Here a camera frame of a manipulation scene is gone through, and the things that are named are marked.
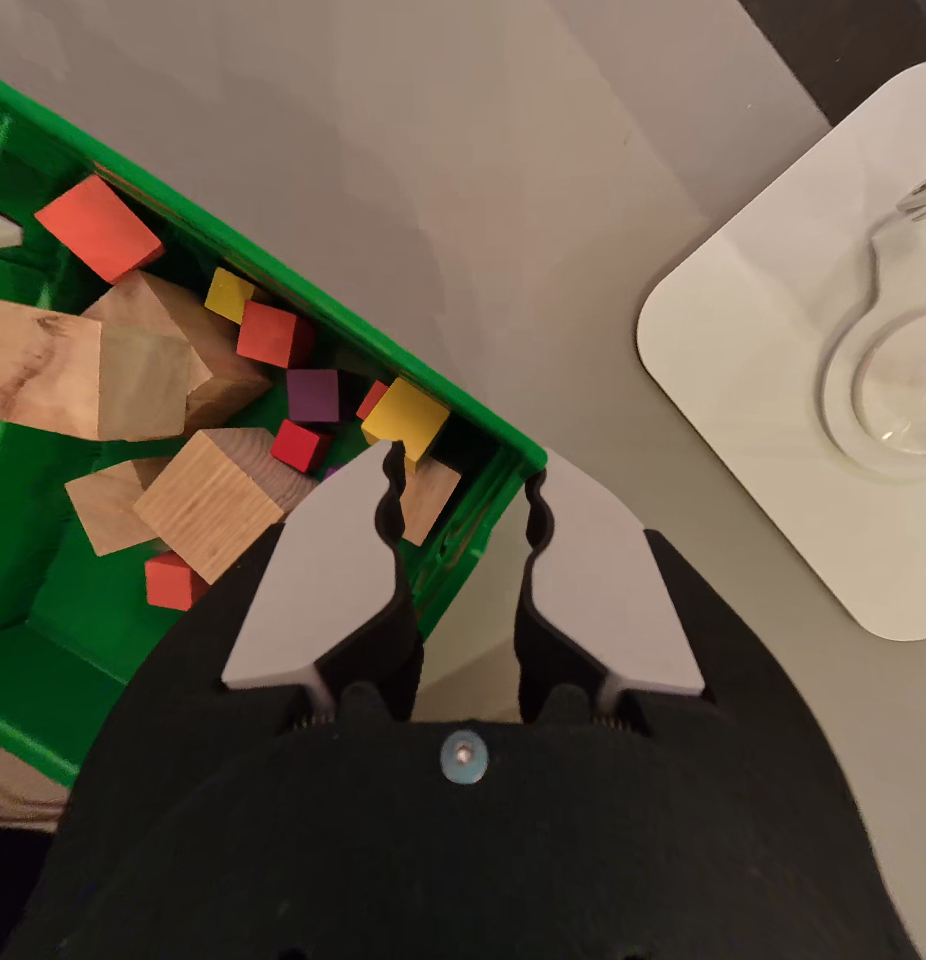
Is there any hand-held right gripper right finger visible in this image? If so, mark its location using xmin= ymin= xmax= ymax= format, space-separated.
xmin=514 ymin=448 xmax=707 ymax=721

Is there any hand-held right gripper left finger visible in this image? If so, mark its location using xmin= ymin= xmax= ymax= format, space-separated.
xmin=223 ymin=441 xmax=422 ymax=721

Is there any pile of coloured wooden cubes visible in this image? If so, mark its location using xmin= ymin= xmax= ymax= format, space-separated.
xmin=0 ymin=174 xmax=464 ymax=612

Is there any green plastic box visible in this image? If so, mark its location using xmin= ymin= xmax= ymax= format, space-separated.
xmin=0 ymin=71 xmax=548 ymax=789

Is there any white rounded tray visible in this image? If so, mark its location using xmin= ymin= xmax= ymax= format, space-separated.
xmin=635 ymin=60 xmax=926 ymax=642

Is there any clear glass flask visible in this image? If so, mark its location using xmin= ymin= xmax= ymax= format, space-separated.
xmin=819 ymin=171 xmax=926 ymax=477

